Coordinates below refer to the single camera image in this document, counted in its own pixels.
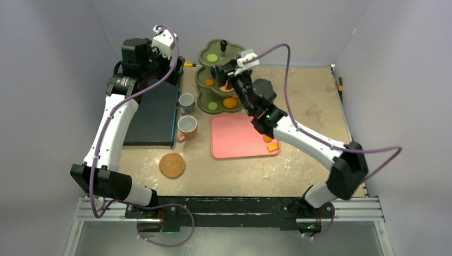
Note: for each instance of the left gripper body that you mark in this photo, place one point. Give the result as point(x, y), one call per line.
point(159, 65)

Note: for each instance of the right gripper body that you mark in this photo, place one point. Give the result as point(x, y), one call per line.
point(228, 69)

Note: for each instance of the round bread bun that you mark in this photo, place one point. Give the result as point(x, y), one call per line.
point(226, 88)

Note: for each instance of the orange egg tart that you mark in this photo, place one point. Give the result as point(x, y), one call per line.
point(230, 103)

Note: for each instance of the chocolate chip cookie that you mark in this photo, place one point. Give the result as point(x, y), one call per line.
point(209, 82)
point(267, 139)

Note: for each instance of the green three-tier stand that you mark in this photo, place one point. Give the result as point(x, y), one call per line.
point(214, 98)

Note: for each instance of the green macaron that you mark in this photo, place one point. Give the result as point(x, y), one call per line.
point(212, 106)
point(212, 58)

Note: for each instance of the pink serving tray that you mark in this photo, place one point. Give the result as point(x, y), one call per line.
point(234, 136)

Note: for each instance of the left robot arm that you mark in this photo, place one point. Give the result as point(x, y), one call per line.
point(146, 63)

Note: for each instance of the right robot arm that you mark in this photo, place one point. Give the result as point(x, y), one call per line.
point(346, 162)

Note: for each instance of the grey mug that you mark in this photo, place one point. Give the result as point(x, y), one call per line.
point(187, 104)

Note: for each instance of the dark blue flat box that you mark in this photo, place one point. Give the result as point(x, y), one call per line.
point(154, 123)

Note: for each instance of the pink mug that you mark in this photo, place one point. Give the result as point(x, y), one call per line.
point(187, 126)

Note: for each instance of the square orange cracker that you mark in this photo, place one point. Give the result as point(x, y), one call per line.
point(273, 147)

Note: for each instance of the woven rattan coaster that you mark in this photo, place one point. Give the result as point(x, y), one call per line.
point(172, 165)

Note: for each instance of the yellow black tool right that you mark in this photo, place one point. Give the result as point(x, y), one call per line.
point(340, 85)

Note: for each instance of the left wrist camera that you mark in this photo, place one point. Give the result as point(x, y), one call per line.
point(164, 41)

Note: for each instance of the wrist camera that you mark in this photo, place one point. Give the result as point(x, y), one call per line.
point(164, 41)
point(247, 59)

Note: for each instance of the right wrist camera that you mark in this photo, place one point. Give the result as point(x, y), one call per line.
point(247, 59)

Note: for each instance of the black base frame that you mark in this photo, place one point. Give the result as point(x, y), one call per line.
point(286, 213)

